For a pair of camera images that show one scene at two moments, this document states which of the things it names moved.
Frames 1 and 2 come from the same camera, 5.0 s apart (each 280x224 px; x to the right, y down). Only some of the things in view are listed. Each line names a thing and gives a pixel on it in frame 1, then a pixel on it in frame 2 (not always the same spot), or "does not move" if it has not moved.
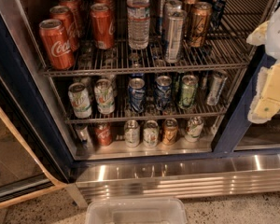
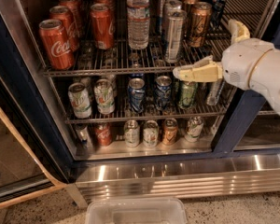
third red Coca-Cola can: (71, 2) does not move
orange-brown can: (200, 17) does not move
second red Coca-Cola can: (63, 14) does not move
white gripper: (279, 36) -> (242, 61)
